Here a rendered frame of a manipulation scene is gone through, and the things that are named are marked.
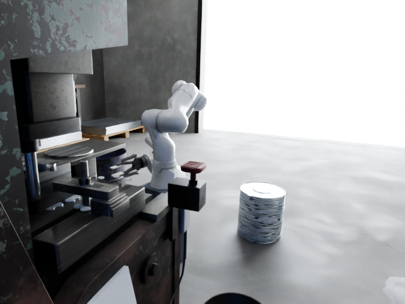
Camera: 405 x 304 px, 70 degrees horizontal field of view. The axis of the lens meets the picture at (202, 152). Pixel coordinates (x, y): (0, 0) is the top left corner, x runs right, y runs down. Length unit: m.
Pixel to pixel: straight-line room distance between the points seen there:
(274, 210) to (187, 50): 4.13
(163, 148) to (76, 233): 0.88
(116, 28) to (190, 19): 4.88
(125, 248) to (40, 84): 0.39
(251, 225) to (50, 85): 1.47
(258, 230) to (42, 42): 1.60
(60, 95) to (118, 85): 5.48
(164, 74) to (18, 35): 5.21
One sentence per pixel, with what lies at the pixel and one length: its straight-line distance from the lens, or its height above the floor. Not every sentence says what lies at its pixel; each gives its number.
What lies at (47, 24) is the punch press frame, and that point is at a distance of 0.56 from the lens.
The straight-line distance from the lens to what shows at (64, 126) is 0.71.
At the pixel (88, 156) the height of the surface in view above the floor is 0.78.
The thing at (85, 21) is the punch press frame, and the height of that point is 1.09.
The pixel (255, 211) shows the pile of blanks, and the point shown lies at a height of 0.22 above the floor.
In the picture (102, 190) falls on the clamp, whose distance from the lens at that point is 0.65.
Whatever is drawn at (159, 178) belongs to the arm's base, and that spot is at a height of 0.51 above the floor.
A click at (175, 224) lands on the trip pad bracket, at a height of 0.57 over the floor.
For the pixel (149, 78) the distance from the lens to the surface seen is 5.83.
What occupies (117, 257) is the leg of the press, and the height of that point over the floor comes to 0.62.
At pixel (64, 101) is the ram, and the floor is 0.93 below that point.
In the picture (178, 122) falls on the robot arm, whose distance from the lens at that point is 1.34.
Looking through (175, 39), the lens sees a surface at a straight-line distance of 5.63.
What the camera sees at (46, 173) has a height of 0.77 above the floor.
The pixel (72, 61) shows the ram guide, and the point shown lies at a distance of 0.73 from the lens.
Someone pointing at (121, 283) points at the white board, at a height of 0.57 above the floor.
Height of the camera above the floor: 0.99
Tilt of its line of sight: 14 degrees down
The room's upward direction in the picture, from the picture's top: 2 degrees clockwise
